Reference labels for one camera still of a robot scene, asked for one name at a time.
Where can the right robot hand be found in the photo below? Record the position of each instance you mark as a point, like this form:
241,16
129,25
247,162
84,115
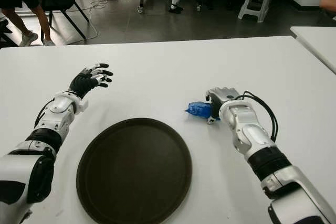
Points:
223,94

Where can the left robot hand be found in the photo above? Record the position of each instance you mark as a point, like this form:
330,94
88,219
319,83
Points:
81,83

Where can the blue Oreo packet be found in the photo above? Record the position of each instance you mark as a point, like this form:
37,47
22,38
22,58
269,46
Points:
198,110

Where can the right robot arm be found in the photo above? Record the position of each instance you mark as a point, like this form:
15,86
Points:
252,134

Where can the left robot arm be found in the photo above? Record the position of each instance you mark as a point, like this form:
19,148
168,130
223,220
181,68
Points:
15,163

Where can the black chair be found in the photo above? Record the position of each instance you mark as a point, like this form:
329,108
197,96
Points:
55,1

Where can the round dark brown tray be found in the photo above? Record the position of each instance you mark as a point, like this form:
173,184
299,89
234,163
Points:
134,172

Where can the neighbouring white table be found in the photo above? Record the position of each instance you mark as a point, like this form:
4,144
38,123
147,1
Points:
317,40

